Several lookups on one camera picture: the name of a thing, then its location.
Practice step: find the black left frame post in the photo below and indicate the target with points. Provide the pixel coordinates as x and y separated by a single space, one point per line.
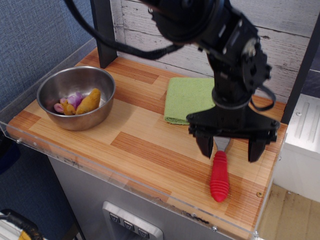
103 24

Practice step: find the grey cabinet with button panel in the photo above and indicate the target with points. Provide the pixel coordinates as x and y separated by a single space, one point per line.
105 211

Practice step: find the purple pink plush toy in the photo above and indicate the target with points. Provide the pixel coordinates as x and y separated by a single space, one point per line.
68 106

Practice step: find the green folded cloth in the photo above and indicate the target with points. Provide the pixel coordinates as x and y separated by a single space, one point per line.
187 95

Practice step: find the black right frame post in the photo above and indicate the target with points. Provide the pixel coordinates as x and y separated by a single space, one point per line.
302 73

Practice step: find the black frame post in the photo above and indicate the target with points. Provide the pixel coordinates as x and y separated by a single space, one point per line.
103 24
302 73

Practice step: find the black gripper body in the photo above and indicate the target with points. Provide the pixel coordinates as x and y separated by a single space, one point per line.
243 123

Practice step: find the white appliance at right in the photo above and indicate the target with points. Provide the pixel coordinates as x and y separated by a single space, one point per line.
298 167

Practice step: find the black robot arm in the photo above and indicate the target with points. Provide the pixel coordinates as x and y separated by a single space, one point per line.
240 67

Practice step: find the clear acrylic table guard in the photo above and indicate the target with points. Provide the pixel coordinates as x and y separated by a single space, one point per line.
138 151

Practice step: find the black yellow object bottom left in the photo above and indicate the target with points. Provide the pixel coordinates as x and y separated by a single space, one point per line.
14 226

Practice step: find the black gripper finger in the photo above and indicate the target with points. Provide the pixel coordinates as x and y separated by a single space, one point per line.
255 149
205 144

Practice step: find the yellow plush toy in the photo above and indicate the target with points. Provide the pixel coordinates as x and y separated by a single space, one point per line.
89 103

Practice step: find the stainless steel bowl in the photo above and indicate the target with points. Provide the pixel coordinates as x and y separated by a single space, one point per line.
67 82

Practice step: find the red handled metal fork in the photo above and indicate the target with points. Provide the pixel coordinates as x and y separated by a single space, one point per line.
219 181

